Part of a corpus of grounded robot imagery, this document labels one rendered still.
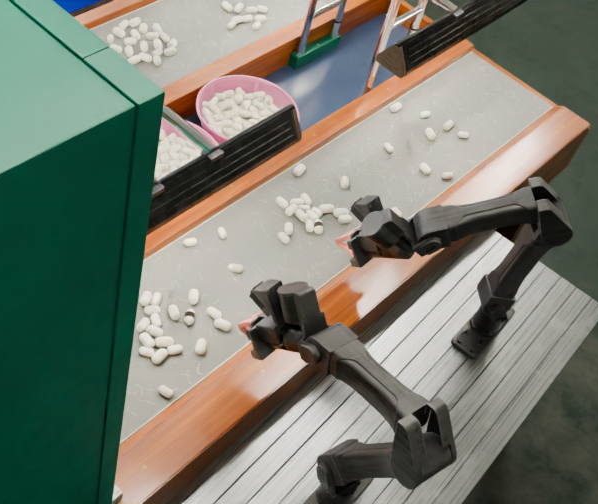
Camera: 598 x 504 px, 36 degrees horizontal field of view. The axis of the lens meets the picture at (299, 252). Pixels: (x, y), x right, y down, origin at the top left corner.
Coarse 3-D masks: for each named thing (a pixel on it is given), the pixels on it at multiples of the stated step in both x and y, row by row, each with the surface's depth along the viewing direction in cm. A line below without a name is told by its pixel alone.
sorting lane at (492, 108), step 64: (384, 128) 243; (512, 128) 255; (256, 192) 218; (320, 192) 223; (384, 192) 227; (192, 256) 201; (256, 256) 205; (320, 256) 209; (128, 384) 177; (192, 384) 180
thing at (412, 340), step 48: (480, 240) 234; (432, 288) 220; (528, 288) 226; (576, 288) 230; (384, 336) 207; (432, 336) 210; (528, 336) 216; (576, 336) 219; (336, 384) 196; (432, 384) 201; (480, 384) 204; (528, 384) 207; (288, 432) 186; (336, 432) 188; (384, 432) 191; (480, 432) 196; (192, 480) 175; (240, 480) 177; (288, 480) 179; (384, 480) 184; (432, 480) 186
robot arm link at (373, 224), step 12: (372, 216) 184; (384, 216) 182; (396, 216) 184; (372, 228) 183; (384, 228) 182; (396, 228) 182; (408, 228) 186; (372, 240) 184; (384, 240) 183; (396, 240) 185; (408, 240) 184; (432, 240) 182; (420, 252) 185; (432, 252) 184
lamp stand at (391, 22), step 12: (396, 0) 227; (420, 0) 241; (432, 0) 220; (444, 0) 219; (396, 12) 230; (408, 12) 240; (420, 12) 242; (456, 12) 218; (384, 24) 234; (396, 24) 236; (384, 36) 236; (384, 48) 239; (372, 60) 242; (372, 72) 244; (372, 84) 248
